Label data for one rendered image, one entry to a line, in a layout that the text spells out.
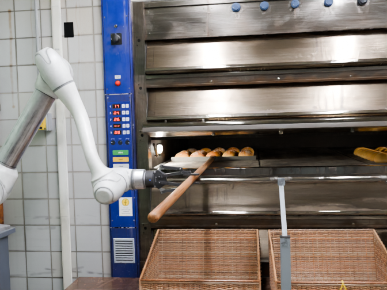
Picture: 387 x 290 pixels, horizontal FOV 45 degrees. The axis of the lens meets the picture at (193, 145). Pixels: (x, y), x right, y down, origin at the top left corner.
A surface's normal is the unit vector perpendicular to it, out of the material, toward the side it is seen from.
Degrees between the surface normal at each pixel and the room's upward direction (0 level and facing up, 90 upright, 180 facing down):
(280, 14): 90
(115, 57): 90
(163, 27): 90
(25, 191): 90
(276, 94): 70
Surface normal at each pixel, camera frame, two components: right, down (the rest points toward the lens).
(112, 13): -0.13, 0.06
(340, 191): -0.13, -0.29
